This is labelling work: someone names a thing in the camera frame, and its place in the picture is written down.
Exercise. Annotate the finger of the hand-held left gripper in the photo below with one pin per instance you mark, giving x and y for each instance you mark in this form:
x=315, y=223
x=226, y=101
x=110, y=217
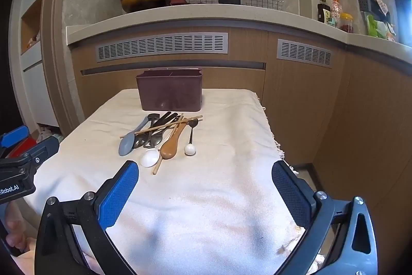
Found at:
x=14, y=136
x=41, y=151

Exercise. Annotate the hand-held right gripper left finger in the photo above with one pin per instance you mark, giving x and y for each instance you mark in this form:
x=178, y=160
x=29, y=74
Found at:
x=117, y=194

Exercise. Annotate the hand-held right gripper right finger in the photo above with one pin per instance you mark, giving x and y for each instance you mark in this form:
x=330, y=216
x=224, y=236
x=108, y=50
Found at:
x=291, y=194

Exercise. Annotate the grey silicone spoon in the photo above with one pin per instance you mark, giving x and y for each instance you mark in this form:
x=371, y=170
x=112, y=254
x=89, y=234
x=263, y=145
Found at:
x=126, y=144

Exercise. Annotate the wooden spoon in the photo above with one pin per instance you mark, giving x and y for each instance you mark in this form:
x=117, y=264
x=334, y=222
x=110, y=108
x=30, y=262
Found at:
x=169, y=149

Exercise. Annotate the maroon plastic utensil container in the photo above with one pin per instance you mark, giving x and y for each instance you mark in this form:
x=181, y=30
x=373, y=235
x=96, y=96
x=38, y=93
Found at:
x=169, y=91

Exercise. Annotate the person's left hand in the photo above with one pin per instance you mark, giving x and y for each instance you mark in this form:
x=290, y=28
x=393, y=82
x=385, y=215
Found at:
x=14, y=230

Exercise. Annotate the red plastic stool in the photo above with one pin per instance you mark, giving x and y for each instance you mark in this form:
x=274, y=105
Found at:
x=21, y=147

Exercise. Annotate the pile of cloths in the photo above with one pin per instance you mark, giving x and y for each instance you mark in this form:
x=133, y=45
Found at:
x=48, y=135

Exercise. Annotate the white shelf cabinet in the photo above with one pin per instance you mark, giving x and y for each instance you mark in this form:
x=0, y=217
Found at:
x=33, y=75

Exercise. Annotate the white woven tablecloth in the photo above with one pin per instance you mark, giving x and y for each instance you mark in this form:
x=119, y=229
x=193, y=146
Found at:
x=209, y=197

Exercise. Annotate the short grey vent grille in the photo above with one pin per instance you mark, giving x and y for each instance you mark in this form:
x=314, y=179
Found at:
x=304, y=53

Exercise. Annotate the long grey vent grille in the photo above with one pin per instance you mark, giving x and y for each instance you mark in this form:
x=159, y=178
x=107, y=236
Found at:
x=161, y=48

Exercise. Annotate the yellow lidded jar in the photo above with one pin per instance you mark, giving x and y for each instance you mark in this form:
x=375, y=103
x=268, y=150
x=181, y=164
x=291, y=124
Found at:
x=346, y=24

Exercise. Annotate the dark sauce bottle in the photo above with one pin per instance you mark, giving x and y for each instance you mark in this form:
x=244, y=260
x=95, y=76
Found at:
x=323, y=13

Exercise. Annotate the green packet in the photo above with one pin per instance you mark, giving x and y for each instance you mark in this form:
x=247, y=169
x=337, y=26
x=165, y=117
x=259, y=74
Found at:
x=376, y=27

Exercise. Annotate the stone kitchen countertop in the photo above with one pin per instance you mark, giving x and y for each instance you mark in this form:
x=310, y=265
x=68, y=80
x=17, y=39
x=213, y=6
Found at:
x=193, y=15

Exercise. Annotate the grey wall utensil holder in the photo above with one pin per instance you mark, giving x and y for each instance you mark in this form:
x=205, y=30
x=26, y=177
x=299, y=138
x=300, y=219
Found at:
x=364, y=2

